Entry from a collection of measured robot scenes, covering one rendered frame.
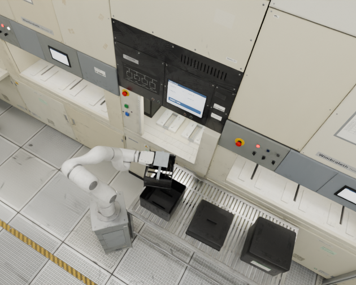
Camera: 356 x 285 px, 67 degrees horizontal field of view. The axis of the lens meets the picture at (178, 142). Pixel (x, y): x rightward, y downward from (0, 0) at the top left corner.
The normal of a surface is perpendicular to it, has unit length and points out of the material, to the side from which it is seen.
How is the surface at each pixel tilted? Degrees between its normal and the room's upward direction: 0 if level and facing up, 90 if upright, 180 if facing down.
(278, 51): 90
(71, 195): 0
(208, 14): 88
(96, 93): 0
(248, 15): 90
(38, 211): 0
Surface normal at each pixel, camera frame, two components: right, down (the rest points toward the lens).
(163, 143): 0.09, -0.58
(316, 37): -0.47, 0.69
